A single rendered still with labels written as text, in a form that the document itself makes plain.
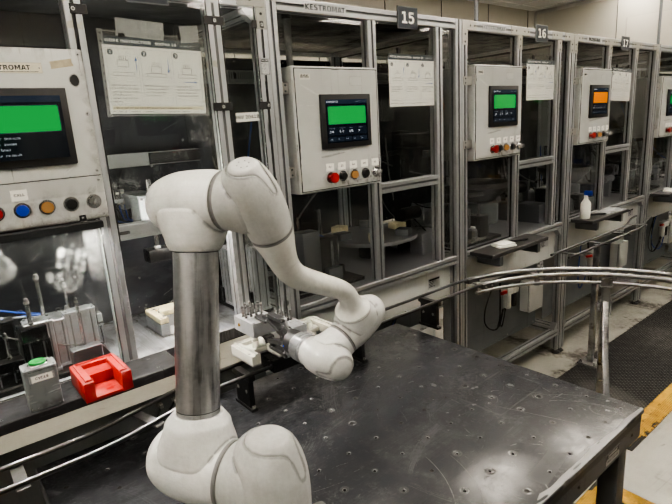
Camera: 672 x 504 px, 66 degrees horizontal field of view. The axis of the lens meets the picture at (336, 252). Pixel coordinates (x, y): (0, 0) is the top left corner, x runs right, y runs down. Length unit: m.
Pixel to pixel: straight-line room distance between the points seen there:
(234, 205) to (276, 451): 0.51
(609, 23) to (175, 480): 9.28
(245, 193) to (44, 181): 0.71
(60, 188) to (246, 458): 0.90
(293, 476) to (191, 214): 0.59
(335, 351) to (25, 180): 0.94
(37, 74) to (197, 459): 1.05
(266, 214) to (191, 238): 0.18
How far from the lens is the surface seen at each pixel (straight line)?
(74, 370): 1.66
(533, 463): 1.58
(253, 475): 1.16
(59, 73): 1.63
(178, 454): 1.26
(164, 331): 1.91
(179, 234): 1.15
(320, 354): 1.42
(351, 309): 1.44
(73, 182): 1.62
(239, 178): 1.05
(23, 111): 1.58
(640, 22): 9.62
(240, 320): 1.76
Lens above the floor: 1.59
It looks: 14 degrees down
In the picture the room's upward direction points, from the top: 4 degrees counter-clockwise
